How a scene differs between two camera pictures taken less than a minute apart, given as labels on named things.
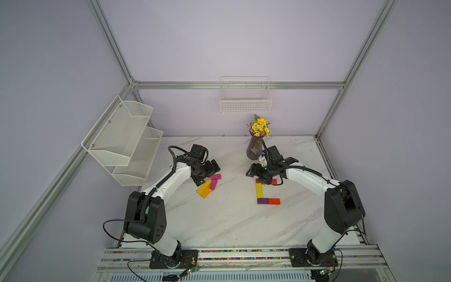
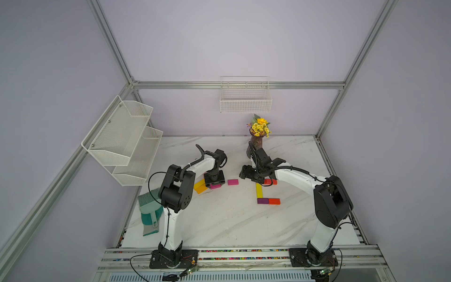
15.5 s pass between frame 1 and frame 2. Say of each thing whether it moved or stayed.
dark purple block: stayed
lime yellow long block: stayed
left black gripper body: moved
